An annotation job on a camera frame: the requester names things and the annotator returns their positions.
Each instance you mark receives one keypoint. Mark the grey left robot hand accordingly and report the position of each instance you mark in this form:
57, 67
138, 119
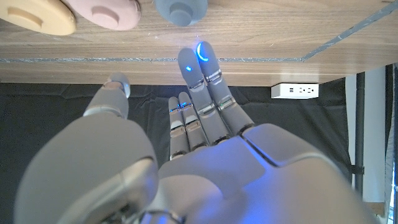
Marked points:
217, 174

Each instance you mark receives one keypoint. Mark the white power strip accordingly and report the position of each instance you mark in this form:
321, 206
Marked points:
293, 91

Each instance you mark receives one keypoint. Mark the black backdrop stand pole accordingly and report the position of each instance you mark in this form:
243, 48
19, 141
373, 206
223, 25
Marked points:
359, 124

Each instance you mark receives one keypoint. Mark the black backdrop curtain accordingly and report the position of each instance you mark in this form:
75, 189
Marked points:
37, 118

